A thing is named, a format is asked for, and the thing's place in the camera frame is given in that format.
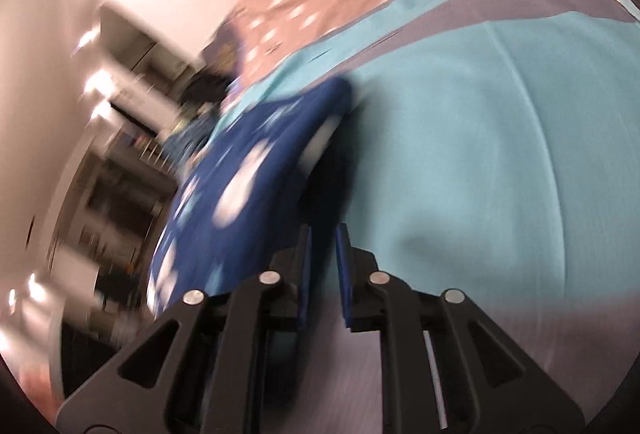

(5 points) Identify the black clothes pile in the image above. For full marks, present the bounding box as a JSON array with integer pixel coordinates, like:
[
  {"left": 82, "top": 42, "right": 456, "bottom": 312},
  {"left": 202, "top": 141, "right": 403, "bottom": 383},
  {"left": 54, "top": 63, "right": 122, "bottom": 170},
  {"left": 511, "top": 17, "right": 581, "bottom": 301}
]
[{"left": 185, "top": 69, "right": 236, "bottom": 115}]

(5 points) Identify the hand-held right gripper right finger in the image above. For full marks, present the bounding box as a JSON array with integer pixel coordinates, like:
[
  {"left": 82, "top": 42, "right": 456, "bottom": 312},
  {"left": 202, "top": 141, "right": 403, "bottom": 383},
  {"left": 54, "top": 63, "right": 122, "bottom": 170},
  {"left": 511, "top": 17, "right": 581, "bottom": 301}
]
[{"left": 335, "top": 224, "right": 586, "bottom": 434}]

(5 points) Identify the teal knitted blanket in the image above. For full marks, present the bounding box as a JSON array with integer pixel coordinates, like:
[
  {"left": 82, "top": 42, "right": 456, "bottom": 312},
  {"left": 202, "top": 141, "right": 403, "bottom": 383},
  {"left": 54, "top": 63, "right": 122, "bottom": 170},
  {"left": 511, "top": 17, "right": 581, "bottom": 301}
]
[{"left": 165, "top": 114, "right": 221, "bottom": 165}]

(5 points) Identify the light blue grey printed blanket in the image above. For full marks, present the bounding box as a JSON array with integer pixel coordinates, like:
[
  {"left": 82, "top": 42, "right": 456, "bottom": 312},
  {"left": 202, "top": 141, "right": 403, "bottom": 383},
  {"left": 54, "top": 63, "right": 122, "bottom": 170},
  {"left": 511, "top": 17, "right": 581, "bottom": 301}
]
[{"left": 200, "top": 0, "right": 640, "bottom": 434}]

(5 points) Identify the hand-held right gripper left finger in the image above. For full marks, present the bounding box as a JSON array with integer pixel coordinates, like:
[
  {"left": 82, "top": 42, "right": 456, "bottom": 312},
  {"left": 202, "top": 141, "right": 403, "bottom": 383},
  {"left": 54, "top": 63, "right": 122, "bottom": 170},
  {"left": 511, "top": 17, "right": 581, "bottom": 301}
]
[{"left": 57, "top": 224, "right": 313, "bottom": 434}]

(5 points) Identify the navy printed mattress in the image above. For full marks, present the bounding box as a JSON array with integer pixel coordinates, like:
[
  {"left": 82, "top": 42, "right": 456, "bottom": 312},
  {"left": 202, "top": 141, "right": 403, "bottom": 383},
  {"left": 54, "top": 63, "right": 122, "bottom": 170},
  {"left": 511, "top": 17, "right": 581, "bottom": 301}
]
[{"left": 205, "top": 29, "right": 246, "bottom": 80}]

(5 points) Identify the navy star fleece pajama top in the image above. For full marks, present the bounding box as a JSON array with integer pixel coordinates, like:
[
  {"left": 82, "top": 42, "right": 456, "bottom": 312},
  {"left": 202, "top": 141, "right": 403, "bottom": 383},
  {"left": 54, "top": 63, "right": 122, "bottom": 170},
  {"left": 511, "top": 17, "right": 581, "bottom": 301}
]
[{"left": 147, "top": 76, "right": 358, "bottom": 315}]

